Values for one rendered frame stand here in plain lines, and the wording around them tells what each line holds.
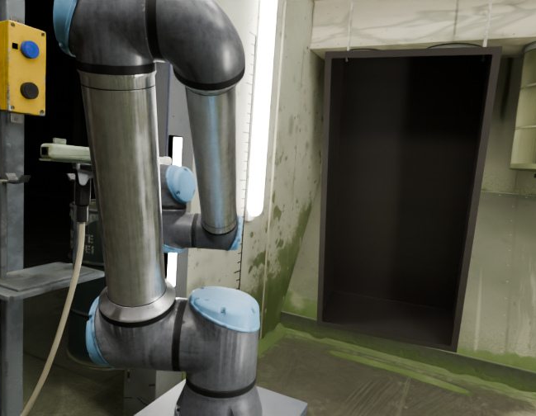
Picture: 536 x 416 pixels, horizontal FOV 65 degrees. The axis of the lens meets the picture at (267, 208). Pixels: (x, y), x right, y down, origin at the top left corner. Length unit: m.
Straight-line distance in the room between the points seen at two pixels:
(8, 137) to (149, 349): 0.89
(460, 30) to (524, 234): 1.31
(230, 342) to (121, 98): 0.49
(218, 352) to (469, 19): 2.46
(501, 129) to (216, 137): 2.63
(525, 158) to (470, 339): 1.10
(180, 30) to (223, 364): 0.61
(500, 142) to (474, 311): 1.13
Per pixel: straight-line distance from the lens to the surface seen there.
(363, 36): 2.97
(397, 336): 1.99
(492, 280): 2.94
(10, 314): 1.63
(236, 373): 0.90
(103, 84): 0.67
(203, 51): 0.64
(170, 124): 1.72
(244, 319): 0.86
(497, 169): 3.19
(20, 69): 1.49
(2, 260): 1.45
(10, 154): 1.53
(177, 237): 1.06
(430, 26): 2.90
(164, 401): 1.07
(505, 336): 2.85
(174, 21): 0.63
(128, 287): 0.82
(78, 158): 1.26
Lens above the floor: 1.20
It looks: 6 degrees down
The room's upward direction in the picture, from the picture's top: 4 degrees clockwise
